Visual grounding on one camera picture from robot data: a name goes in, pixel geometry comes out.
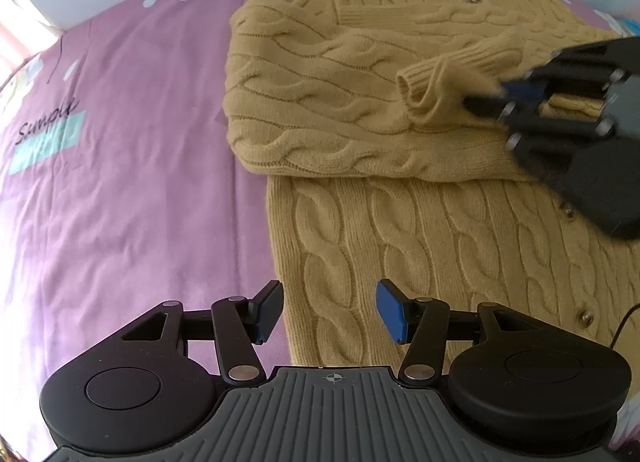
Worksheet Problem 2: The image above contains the yellow cable-knit cardigan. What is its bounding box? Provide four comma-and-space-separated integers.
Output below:
224, 0, 639, 367

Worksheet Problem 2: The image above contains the thin black cable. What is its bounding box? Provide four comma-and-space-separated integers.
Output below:
606, 303, 640, 348

